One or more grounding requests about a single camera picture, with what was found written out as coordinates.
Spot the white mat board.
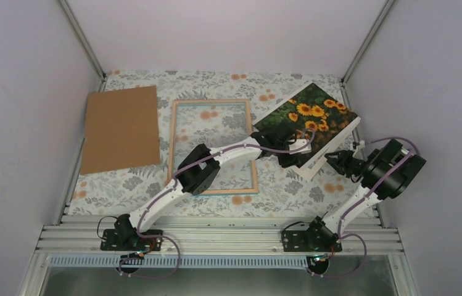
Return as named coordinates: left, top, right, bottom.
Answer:
left=252, top=82, right=361, bottom=182

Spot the sunflower photo print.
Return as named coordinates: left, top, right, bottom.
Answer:
left=252, top=83, right=359, bottom=169

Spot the teal wooden picture frame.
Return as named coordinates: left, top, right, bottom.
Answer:
left=166, top=98, right=260, bottom=195

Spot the brown cardboard backing board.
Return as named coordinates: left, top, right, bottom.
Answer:
left=80, top=86, right=160, bottom=175

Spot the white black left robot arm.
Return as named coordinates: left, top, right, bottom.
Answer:
left=113, top=129, right=315, bottom=250

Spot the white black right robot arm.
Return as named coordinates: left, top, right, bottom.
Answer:
left=303, top=139, right=426, bottom=251

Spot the floral patterned tablecloth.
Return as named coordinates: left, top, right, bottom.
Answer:
left=68, top=70, right=356, bottom=218

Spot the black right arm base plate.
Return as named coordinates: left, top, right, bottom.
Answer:
left=281, top=231, right=343, bottom=252

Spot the right aluminium corner post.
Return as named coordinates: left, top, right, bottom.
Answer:
left=341, top=0, right=397, bottom=87

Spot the aluminium corner post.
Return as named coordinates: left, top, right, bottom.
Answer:
left=56, top=0, right=106, bottom=82
left=341, top=0, right=397, bottom=87

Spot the left aluminium corner post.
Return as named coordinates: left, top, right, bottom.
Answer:
left=56, top=0, right=106, bottom=82

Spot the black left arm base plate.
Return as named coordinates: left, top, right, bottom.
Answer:
left=100, top=229, right=163, bottom=252

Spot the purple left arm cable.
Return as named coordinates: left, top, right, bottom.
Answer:
left=117, top=128, right=316, bottom=281

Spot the grey slotted cable duct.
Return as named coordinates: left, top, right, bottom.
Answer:
left=47, top=254, right=307, bottom=269

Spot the aluminium mounting rail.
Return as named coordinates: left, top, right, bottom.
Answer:
left=36, top=225, right=404, bottom=255

